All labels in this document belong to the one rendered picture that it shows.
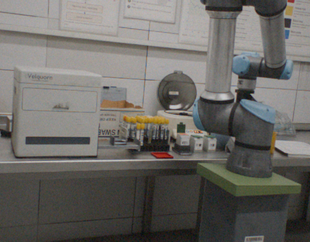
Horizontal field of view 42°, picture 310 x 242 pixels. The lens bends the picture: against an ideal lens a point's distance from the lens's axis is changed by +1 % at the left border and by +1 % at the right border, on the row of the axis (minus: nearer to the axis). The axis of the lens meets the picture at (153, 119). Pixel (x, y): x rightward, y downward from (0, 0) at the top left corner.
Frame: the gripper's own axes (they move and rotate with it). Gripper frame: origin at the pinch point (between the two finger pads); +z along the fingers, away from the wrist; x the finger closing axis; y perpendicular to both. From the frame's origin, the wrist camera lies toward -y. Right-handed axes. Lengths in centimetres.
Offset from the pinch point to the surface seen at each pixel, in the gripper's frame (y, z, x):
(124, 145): 3, 4, 51
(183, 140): 6.2, 2.5, 24.5
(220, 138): 12.1, 2.7, 3.1
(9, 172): -2, 11, 91
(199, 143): 8.0, 4.2, 15.6
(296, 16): 64, -62, -74
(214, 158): -1.7, 8.0, 13.6
